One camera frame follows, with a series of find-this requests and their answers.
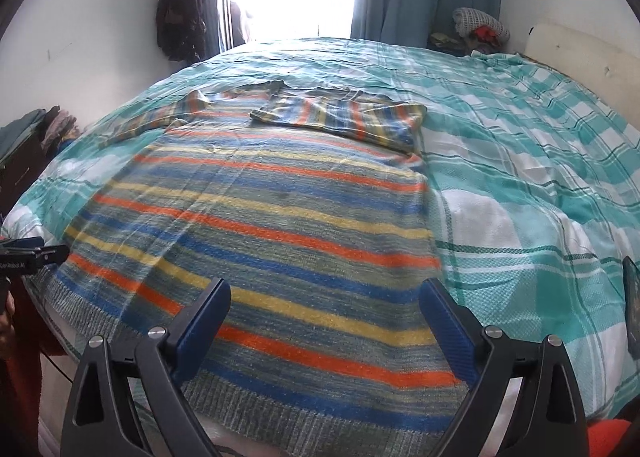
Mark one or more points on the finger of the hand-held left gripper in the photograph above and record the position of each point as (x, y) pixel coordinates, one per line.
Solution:
(45, 253)

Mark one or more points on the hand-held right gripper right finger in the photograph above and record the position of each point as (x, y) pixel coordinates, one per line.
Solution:
(450, 327)

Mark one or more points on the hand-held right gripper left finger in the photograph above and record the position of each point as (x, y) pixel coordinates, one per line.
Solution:
(200, 322)

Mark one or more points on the striped knit sweater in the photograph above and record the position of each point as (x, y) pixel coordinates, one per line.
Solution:
(280, 247)

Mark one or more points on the clothes heap on dark cabinet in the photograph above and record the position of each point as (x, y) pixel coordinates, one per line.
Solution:
(30, 137)

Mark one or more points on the dark hanging clothes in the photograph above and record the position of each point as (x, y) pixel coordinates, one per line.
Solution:
(182, 7)

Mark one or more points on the pile of folded clothes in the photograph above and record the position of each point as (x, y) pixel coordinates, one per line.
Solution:
(470, 32)

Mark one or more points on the person's left hand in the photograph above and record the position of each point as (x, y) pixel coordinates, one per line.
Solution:
(5, 332)

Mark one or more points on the teal plaid bed sheet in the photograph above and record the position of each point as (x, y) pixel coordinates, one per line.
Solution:
(525, 177)

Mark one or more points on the black smartphone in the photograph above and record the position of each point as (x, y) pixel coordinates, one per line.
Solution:
(632, 307)

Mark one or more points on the orange fleece blanket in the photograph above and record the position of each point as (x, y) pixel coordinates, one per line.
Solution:
(610, 439)

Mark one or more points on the cream padded headboard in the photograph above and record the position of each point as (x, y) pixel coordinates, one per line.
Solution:
(580, 57)

